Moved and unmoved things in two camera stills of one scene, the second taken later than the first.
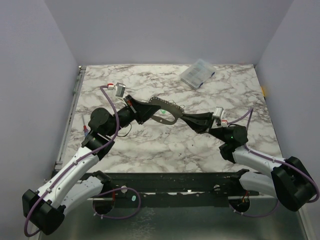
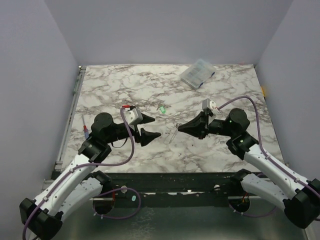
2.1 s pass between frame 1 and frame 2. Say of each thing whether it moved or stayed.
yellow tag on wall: stayed
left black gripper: moved
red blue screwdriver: stayed
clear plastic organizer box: stayed
